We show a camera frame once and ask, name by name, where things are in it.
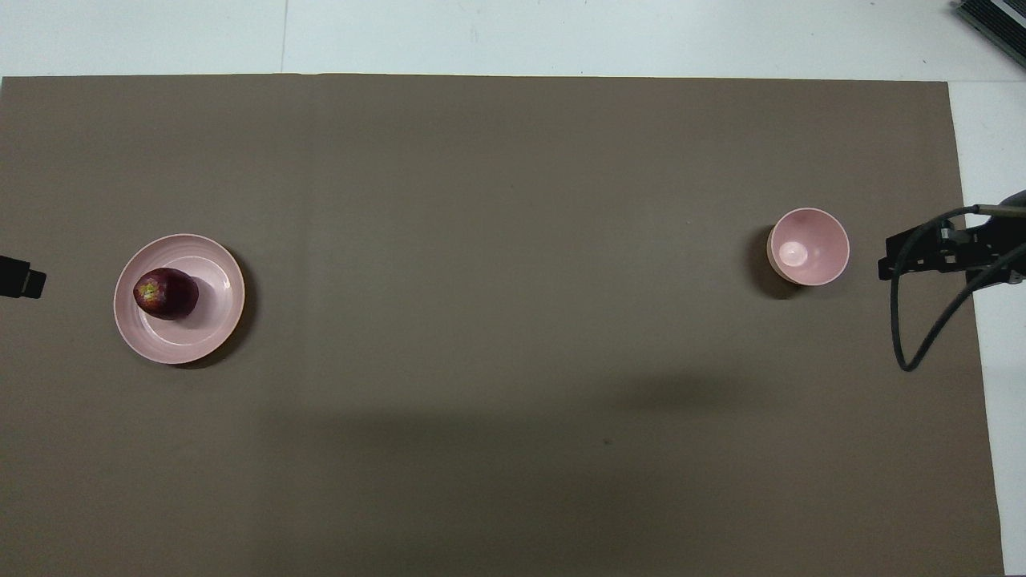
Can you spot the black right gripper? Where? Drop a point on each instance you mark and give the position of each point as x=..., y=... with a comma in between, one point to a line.
x=990, y=234

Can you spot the dark red apple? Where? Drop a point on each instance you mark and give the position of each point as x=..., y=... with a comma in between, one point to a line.
x=167, y=294

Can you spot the pink bowl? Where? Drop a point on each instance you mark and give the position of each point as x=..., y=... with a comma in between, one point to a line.
x=809, y=248

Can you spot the pink plate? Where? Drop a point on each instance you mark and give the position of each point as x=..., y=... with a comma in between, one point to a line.
x=200, y=320

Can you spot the grey ribbed metal device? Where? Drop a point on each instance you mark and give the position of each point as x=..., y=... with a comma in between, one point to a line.
x=998, y=16

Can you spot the brown table mat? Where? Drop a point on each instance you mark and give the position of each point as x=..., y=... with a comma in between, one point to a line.
x=513, y=320

